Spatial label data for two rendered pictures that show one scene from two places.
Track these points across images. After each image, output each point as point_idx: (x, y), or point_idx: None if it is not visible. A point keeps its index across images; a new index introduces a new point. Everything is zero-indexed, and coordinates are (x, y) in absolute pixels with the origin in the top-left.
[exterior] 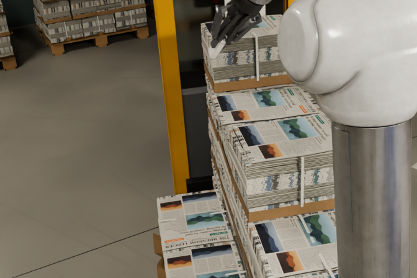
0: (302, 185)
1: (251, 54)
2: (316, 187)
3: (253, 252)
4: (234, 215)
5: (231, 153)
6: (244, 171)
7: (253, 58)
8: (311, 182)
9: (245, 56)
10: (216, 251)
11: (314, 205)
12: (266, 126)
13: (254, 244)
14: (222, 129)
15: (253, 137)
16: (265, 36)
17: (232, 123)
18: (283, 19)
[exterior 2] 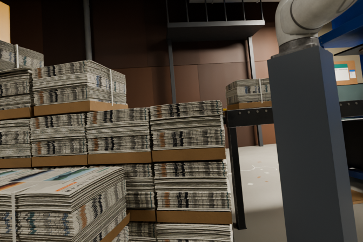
0: (112, 89)
1: (12, 55)
2: (115, 94)
3: (106, 123)
4: (41, 148)
5: (42, 83)
6: (82, 68)
7: (14, 59)
8: (114, 89)
9: (8, 55)
10: (39, 173)
11: (116, 106)
12: None
13: (107, 114)
14: (6, 89)
15: None
16: (22, 48)
17: (33, 68)
18: None
